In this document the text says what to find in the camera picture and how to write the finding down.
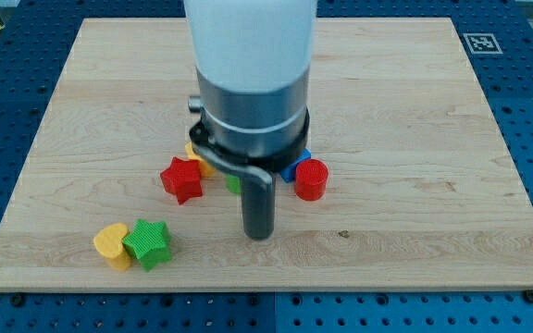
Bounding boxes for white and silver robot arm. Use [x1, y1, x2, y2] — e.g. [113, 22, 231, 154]
[184, 0, 317, 158]

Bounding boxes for yellow block behind star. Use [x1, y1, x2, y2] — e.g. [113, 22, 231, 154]
[184, 142, 217, 178]

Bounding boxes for red star block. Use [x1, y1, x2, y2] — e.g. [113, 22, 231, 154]
[160, 156, 203, 204]

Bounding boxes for green star block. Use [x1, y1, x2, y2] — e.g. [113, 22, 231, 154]
[122, 219, 172, 272]

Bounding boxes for yellow heart block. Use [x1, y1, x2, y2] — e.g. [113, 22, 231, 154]
[93, 223, 131, 272]

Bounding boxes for black clamp with lever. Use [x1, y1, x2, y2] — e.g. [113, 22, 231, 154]
[189, 110, 310, 185]

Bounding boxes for blue block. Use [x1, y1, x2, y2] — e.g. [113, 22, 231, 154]
[279, 148, 312, 183]

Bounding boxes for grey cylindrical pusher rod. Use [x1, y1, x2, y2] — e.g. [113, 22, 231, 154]
[240, 167, 275, 241]

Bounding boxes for green block behind rod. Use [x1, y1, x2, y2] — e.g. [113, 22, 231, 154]
[226, 175, 242, 195]

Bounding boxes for red cylinder block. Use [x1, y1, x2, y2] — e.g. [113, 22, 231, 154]
[294, 158, 328, 202]

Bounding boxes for wooden board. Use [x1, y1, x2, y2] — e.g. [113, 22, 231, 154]
[0, 18, 533, 293]

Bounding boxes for white fiducial marker tag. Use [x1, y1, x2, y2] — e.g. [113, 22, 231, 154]
[464, 32, 502, 55]

